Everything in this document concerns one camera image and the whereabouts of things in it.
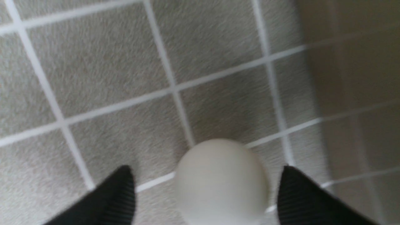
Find olive green plastic bin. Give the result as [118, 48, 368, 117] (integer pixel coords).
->
[296, 0, 400, 225]

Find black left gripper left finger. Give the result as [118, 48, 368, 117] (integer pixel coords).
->
[46, 165, 136, 225]

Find grey grid-pattern table mat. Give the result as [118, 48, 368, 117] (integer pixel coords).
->
[1, 0, 337, 225]

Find white ping-pong ball with mark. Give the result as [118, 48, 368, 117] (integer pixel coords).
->
[174, 139, 270, 225]

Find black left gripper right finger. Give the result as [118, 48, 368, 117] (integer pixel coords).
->
[277, 165, 375, 225]

